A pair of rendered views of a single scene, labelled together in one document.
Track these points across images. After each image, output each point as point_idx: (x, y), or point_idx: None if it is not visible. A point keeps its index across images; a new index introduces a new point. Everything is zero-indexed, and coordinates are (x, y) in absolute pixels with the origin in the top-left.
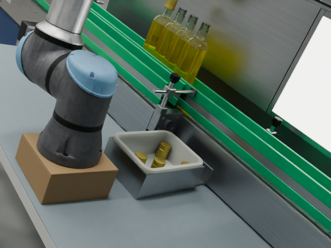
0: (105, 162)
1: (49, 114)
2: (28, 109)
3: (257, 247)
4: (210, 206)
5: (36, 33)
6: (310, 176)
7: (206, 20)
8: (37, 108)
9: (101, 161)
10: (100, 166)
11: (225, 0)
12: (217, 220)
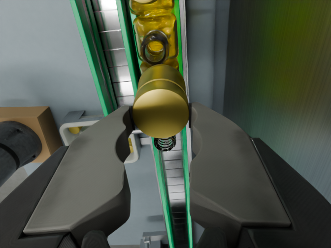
0: (45, 155)
1: (25, 38)
2: (2, 27)
3: (152, 188)
4: (142, 161)
5: None
6: (170, 235)
7: (264, 46)
8: (12, 24)
9: (41, 153)
10: (39, 158)
11: (304, 118)
12: (139, 170)
